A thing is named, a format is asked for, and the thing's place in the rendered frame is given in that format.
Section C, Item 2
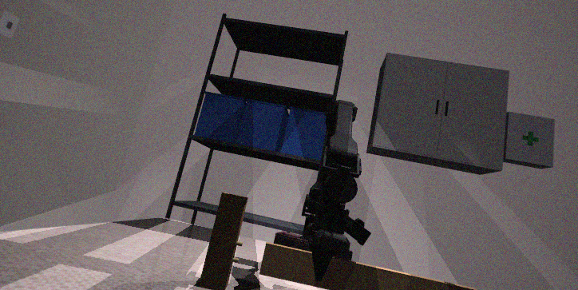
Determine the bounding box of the short wooden post with two pegs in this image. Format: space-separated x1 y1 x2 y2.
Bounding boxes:
199 193 248 290

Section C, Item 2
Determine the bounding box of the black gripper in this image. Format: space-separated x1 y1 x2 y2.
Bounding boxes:
306 199 350 282

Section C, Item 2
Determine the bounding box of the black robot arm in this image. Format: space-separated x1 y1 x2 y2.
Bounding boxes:
299 100 371 246

